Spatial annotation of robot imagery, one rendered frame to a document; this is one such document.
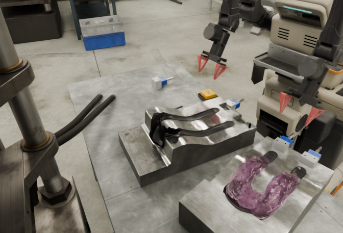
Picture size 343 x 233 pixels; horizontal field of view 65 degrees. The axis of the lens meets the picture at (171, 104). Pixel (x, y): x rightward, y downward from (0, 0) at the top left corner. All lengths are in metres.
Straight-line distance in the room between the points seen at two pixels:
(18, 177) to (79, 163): 1.51
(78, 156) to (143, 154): 1.38
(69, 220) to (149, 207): 0.26
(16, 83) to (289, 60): 1.07
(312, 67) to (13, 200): 0.90
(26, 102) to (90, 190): 1.37
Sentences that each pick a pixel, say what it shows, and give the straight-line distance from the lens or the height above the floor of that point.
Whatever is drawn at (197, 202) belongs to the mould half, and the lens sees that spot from 0.83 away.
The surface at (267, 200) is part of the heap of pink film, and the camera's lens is 0.89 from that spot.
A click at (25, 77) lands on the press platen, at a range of 0.76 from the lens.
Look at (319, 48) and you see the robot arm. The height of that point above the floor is 1.23.
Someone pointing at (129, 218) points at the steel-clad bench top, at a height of 0.80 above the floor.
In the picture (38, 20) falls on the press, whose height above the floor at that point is 0.33.
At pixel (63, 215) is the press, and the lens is 1.02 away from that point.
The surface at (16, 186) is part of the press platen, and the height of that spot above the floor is 1.04.
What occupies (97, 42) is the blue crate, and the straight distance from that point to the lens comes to 4.23.
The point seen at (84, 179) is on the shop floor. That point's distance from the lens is 2.18.
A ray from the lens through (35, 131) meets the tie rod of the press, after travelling 0.86.
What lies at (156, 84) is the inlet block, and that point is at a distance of 1.49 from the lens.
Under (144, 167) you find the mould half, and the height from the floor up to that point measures 0.86.
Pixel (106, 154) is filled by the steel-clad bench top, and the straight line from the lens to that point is 1.15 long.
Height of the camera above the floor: 1.58
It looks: 34 degrees down
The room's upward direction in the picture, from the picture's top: 1 degrees counter-clockwise
